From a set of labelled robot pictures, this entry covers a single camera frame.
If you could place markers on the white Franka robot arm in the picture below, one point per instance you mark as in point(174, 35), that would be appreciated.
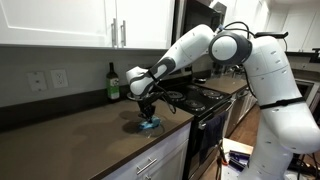
point(283, 110)

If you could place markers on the kitchen faucet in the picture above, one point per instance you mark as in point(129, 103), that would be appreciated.
point(238, 69)

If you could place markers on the black electric stove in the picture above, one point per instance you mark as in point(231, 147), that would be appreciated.
point(193, 100)

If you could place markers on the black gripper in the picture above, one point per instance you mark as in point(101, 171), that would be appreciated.
point(146, 106)

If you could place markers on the white light switch plate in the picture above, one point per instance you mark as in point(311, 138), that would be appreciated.
point(37, 81)

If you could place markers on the stainless dishwasher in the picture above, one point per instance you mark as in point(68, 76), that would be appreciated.
point(240, 106)

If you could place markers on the black coffee maker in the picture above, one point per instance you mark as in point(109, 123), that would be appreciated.
point(218, 69)

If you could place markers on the stainless over-range microwave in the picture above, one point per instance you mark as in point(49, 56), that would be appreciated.
point(196, 13)

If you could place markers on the blue cloth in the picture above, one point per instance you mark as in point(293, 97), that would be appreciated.
point(150, 124)

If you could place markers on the green wine bottle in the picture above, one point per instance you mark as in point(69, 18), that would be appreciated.
point(113, 85)

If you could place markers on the black stereo camera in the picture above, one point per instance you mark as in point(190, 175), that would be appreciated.
point(271, 34)

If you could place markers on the white wall power outlet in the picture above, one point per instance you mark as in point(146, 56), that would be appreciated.
point(59, 78)

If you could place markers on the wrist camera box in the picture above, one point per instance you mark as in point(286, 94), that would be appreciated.
point(158, 95)

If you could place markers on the dark hanging towel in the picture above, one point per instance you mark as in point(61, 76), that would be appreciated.
point(211, 133)

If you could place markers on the white lower cabinet unit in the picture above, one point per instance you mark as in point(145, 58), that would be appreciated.
point(166, 156)

